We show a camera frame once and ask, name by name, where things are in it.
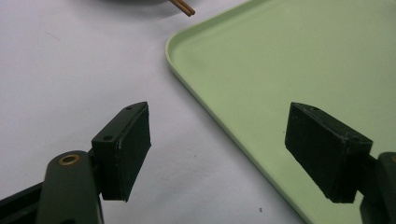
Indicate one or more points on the brown wooden chopstick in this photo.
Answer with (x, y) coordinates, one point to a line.
(181, 7)
(187, 6)

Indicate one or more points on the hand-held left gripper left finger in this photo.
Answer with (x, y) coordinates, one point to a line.
(120, 155)

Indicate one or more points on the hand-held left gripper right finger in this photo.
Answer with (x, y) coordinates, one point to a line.
(327, 149)

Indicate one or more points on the dark round bowl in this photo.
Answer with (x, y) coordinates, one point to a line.
(137, 1)

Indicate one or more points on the light green plastic tray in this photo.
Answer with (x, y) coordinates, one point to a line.
(280, 81)

